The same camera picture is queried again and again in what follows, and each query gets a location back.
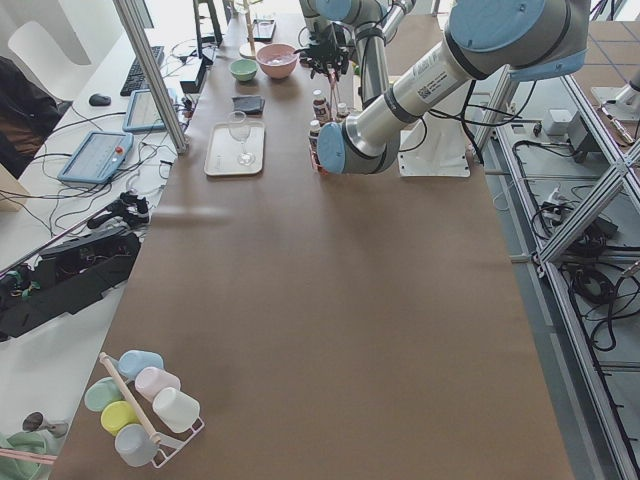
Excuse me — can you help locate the green cup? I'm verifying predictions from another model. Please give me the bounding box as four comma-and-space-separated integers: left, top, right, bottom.
84, 377, 123, 412

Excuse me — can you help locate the blue teach pendant near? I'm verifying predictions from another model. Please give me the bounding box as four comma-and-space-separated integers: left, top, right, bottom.
57, 131, 134, 185

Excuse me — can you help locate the blue teach pendant far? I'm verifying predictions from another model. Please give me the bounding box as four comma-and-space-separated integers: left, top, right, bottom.
122, 89, 165, 134

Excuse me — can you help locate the pink ice bowl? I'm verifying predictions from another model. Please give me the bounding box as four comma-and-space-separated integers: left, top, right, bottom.
256, 43, 298, 80

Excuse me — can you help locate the blue teach pendant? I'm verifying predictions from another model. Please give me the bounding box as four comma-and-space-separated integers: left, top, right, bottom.
122, 89, 165, 134
57, 131, 134, 185

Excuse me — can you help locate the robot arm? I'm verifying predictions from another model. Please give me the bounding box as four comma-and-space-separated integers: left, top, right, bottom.
299, 1, 415, 107
317, 1, 590, 174

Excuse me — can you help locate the white cup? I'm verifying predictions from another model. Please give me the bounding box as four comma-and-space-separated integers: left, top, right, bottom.
152, 387, 201, 433

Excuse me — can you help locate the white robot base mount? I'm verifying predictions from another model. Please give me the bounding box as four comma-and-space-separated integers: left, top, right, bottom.
397, 115, 470, 178

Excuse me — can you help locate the wooden glass stand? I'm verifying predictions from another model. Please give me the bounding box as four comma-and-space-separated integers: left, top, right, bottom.
232, 0, 263, 60

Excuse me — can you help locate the pink cup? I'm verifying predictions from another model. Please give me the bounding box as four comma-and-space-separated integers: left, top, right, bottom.
134, 366, 181, 402

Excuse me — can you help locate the white cup rack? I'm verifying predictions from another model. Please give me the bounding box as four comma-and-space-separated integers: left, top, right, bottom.
98, 352, 205, 469

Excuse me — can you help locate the tea bottle in rack upper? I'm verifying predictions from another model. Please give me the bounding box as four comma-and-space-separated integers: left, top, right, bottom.
336, 102, 350, 122

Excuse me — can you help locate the black computer mouse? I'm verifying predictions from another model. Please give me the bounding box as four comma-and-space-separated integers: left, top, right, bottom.
88, 93, 112, 107

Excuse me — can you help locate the tea bottle in rack lower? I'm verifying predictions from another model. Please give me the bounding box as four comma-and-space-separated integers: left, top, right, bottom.
308, 119, 321, 154

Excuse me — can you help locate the brown tea bottle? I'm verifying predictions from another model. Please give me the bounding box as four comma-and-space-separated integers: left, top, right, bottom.
312, 89, 331, 125

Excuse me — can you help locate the blue cup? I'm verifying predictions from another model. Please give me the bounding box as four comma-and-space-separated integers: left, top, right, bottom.
117, 350, 164, 380

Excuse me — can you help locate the clear wine glass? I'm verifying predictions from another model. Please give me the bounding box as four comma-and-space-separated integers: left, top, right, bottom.
227, 110, 255, 166

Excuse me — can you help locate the black electronics case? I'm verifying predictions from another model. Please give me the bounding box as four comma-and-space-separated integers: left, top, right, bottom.
1, 227, 140, 341

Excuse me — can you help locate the grey cup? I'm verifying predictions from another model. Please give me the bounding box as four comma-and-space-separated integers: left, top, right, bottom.
114, 424, 157, 467

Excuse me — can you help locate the aluminium frame post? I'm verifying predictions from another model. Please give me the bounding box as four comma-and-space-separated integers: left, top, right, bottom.
113, 0, 188, 155

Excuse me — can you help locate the yellow cup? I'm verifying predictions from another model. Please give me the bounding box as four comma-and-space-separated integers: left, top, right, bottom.
100, 400, 139, 436

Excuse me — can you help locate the copper wire bottle rack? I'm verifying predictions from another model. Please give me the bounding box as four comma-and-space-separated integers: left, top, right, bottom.
309, 69, 344, 175

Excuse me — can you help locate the tea bottle in rack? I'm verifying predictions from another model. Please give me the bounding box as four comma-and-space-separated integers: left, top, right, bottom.
308, 119, 321, 154
336, 102, 350, 122

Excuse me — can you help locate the cream serving tray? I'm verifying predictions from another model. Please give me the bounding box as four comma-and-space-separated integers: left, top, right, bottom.
204, 120, 265, 177

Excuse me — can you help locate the black tray edge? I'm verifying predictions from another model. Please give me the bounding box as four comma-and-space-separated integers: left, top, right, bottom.
252, 19, 276, 43

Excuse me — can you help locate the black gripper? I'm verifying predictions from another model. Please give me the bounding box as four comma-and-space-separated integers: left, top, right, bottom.
299, 24, 349, 80

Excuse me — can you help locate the green ceramic bowl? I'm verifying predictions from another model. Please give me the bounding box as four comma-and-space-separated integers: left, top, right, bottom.
229, 58, 258, 82

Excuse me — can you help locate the black keyboard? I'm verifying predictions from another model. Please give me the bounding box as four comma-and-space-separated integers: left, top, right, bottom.
120, 46, 164, 97

